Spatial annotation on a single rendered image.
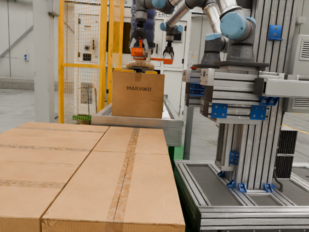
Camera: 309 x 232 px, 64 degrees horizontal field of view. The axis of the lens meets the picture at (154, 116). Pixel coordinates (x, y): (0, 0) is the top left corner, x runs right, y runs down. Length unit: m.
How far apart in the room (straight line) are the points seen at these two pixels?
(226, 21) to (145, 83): 0.86
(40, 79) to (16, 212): 2.09
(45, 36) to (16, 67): 8.80
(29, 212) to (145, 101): 1.34
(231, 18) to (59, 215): 1.09
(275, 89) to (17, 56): 10.81
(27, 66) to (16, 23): 1.68
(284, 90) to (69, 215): 1.11
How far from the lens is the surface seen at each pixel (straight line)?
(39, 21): 2.83
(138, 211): 0.79
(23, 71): 11.45
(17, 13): 11.68
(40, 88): 2.81
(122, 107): 1.97
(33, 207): 0.84
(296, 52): 1.75
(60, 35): 3.29
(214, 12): 2.17
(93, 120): 1.94
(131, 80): 1.94
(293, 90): 1.42
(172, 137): 1.93
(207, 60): 1.90
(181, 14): 2.25
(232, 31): 1.31
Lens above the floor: 0.95
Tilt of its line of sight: 10 degrees down
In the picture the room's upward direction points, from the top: 4 degrees clockwise
